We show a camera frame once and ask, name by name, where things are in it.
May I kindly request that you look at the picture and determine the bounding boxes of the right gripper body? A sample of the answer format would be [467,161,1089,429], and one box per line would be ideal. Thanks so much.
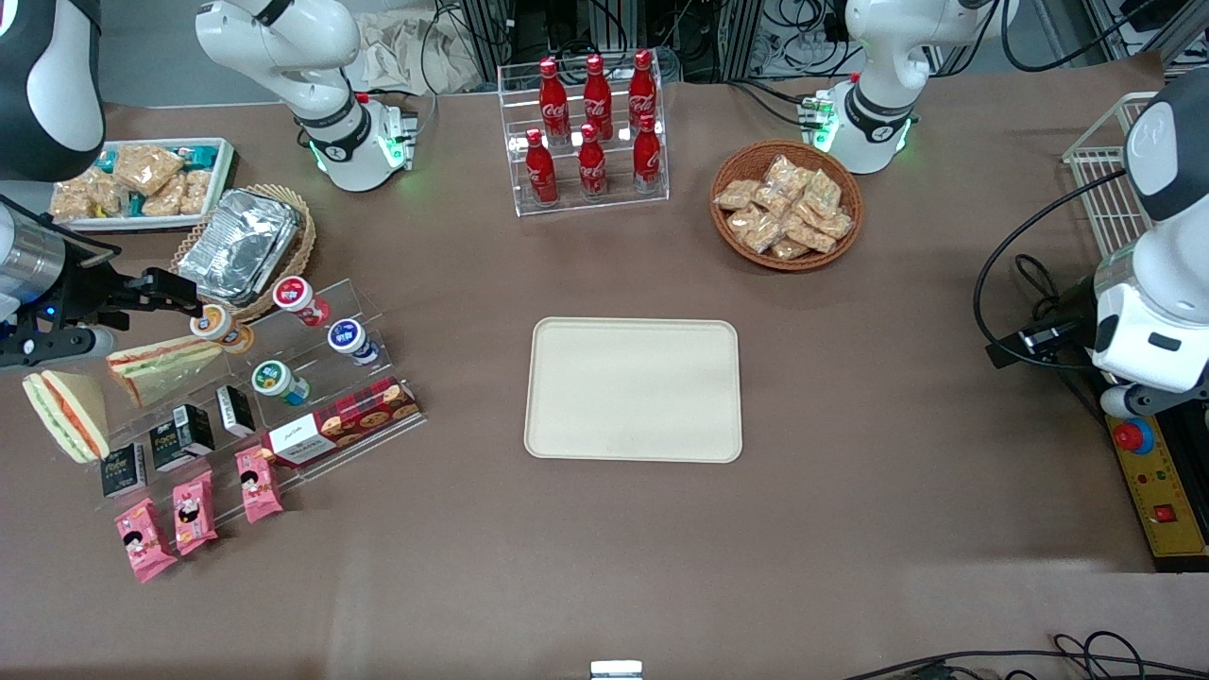
[36,241,145,330]

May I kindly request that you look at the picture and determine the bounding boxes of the triangular sandwich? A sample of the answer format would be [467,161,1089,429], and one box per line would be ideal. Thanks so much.
[22,369,111,465]
[106,336,226,410]

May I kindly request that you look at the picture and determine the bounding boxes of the beige rectangular tray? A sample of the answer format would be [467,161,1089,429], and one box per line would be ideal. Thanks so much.
[524,316,743,465]

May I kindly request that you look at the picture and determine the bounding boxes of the orange lid yogurt cup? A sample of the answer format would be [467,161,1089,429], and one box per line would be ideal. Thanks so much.
[189,303,255,356]

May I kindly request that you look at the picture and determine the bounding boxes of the silver foil container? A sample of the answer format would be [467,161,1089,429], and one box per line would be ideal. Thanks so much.
[177,188,303,307]

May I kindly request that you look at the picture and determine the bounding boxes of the clear-wrapped granola packet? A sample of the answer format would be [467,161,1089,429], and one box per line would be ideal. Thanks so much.
[89,170,129,217]
[49,172,96,224]
[112,143,186,197]
[179,169,214,217]
[141,175,188,219]

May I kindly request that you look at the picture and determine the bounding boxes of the red lid yogurt cup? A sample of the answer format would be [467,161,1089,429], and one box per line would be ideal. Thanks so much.
[273,275,332,328]

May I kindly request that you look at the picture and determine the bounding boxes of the green lid yogurt cup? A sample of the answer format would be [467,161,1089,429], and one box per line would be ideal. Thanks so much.
[250,360,312,408]

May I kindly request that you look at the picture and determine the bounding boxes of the black drink carton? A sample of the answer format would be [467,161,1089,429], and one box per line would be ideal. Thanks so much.
[100,441,148,500]
[148,403,217,472]
[216,383,257,438]

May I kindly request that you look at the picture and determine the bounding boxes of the oval wicker basket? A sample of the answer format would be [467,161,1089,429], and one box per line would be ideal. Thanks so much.
[168,183,317,324]

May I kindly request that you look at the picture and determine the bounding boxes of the white plastic snack bin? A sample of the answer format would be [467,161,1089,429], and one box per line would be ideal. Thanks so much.
[55,138,236,233]

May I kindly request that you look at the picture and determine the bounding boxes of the clear acrylic tiered stand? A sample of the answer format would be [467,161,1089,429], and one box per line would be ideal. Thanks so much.
[45,277,428,517]

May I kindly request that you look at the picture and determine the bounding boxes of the yellow emergency stop box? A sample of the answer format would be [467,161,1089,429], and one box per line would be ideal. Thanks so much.
[1104,416,1209,573]

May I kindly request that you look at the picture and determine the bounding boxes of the blue lid yogurt cup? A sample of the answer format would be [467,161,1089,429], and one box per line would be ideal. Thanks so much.
[327,318,382,367]

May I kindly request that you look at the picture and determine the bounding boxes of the pink snack packet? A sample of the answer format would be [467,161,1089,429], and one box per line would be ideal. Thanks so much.
[233,445,284,526]
[172,468,219,556]
[114,498,179,585]

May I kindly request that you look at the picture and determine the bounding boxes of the red plaid cookie box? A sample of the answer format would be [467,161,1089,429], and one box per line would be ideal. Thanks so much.
[261,377,420,469]

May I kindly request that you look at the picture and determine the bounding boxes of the brown paper table cover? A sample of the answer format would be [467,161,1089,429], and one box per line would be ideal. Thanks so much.
[0,52,1209,680]

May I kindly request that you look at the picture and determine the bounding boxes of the crumpled beige cloth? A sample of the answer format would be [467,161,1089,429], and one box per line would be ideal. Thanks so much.
[351,11,485,96]

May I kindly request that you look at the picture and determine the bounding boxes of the round wicker basket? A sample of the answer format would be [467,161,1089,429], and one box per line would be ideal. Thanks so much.
[709,140,866,274]

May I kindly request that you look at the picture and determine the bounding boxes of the red cola bottle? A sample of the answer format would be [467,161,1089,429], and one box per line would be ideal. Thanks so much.
[632,113,663,196]
[627,49,658,129]
[582,53,614,142]
[576,123,608,200]
[537,58,571,145]
[524,128,559,207]

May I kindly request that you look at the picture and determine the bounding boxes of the clear acrylic bottle rack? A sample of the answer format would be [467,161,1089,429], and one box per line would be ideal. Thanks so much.
[497,49,671,219]

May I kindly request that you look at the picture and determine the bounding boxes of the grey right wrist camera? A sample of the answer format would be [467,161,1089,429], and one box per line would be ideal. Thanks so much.
[0,325,116,371]

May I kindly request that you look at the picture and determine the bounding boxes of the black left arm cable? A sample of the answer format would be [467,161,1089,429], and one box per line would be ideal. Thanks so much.
[972,168,1131,371]

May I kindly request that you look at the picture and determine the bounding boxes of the white wire rack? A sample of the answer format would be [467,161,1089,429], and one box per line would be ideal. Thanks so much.
[1062,91,1159,258]

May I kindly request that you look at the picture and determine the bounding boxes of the black floor cables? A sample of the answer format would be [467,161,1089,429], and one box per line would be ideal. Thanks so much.
[839,630,1209,680]

